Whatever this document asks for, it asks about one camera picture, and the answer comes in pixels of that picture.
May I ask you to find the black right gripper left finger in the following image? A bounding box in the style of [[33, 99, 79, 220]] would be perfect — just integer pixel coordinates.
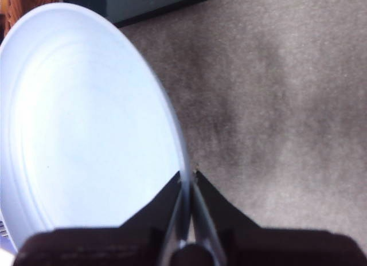
[[13, 171, 185, 266]]

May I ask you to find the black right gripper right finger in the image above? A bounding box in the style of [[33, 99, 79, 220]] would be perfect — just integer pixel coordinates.
[[193, 170, 367, 266]]

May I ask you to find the blue round plate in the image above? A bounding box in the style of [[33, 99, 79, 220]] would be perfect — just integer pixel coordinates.
[[0, 2, 192, 254]]

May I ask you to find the black flat tray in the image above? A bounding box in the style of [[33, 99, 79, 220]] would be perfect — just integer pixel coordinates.
[[106, 0, 236, 28]]

